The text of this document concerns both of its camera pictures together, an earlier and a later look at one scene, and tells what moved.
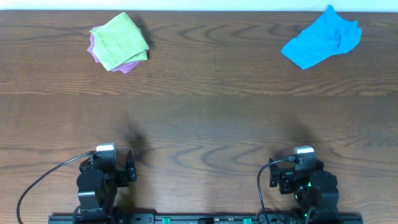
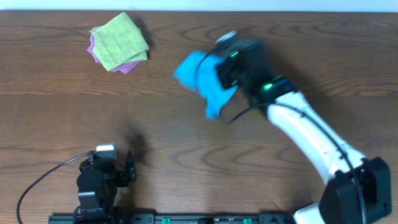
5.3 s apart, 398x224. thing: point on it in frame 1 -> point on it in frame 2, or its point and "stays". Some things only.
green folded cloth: [119, 42] stays
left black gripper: [124, 174] stays
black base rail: [206, 219] stays
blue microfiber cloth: [328, 35] -> [198, 72]
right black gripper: [285, 178] -> [222, 73]
